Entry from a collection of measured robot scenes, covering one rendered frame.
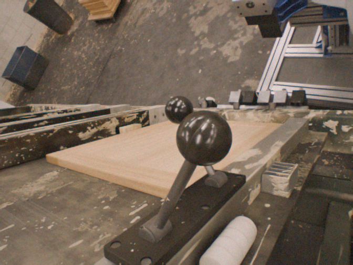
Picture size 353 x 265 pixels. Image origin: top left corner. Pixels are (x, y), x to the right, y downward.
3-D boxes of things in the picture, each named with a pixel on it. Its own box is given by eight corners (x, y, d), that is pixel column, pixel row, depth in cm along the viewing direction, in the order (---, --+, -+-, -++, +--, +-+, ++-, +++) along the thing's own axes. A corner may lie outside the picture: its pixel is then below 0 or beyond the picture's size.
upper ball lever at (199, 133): (178, 242, 23) (251, 125, 16) (152, 268, 20) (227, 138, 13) (151, 214, 24) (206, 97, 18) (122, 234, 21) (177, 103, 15)
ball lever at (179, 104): (238, 180, 31) (190, 89, 32) (226, 192, 28) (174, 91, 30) (215, 188, 33) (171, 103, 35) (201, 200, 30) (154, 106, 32)
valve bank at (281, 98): (323, 104, 103) (320, 74, 85) (319, 135, 100) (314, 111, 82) (216, 103, 134) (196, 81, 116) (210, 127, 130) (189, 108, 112)
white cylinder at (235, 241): (229, 294, 21) (258, 242, 27) (228, 264, 20) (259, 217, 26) (198, 278, 22) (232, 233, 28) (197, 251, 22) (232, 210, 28)
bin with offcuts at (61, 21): (79, 13, 437) (45, -17, 387) (65, 37, 429) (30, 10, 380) (65, 16, 469) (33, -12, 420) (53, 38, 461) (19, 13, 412)
